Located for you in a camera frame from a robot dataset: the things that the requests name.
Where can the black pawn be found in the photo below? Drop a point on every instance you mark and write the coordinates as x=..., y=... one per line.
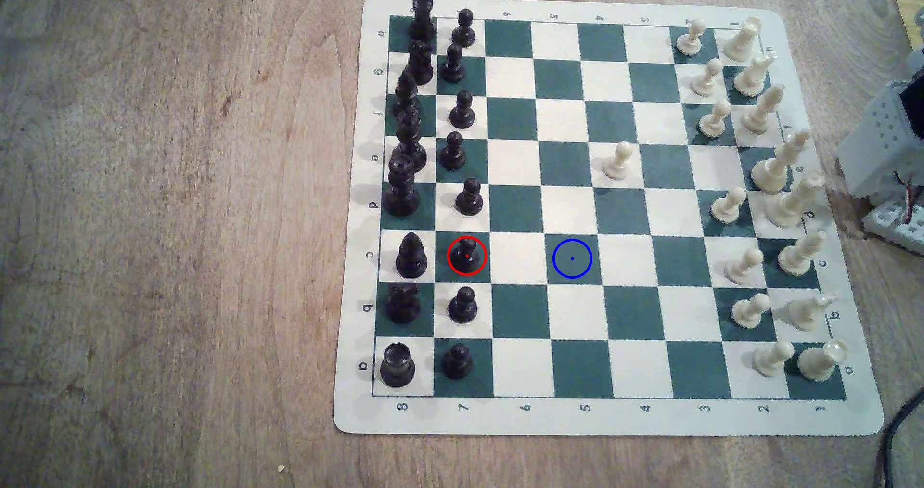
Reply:
x=453, y=157
x=469, y=202
x=462, y=116
x=467, y=260
x=463, y=34
x=457, y=365
x=453, y=71
x=463, y=310

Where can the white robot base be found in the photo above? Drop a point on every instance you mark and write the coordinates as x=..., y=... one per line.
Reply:
x=877, y=134

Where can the green and white chess mat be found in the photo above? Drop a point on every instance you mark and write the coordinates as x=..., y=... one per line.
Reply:
x=635, y=315

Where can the black bishop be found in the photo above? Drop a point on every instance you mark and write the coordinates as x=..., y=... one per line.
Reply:
x=411, y=260
x=406, y=98

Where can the black queen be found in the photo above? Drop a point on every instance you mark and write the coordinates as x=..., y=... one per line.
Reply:
x=401, y=196

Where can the black king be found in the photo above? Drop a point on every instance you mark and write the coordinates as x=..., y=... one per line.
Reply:
x=410, y=149

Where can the black knight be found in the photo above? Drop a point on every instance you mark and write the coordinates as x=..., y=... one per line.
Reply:
x=403, y=306
x=420, y=66

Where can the black rook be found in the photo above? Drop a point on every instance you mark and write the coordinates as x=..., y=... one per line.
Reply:
x=421, y=22
x=397, y=367

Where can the white pawn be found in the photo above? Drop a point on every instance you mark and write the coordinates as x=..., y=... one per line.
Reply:
x=713, y=125
x=706, y=84
x=748, y=315
x=690, y=43
x=616, y=166
x=726, y=210
x=741, y=271
x=769, y=362

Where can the white king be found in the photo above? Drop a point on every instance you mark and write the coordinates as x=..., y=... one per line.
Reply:
x=771, y=172

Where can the white bishop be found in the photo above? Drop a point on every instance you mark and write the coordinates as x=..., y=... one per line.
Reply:
x=759, y=116
x=796, y=259

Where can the white knight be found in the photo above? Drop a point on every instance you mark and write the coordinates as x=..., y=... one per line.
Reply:
x=752, y=80
x=805, y=315

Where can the white queen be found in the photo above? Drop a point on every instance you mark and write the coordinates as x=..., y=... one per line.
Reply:
x=788, y=209

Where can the white rook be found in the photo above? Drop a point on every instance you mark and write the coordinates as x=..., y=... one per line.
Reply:
x=818, y=364
x=742, y=42

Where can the white breadboard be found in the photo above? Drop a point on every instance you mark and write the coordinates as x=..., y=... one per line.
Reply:
x=902, y=229

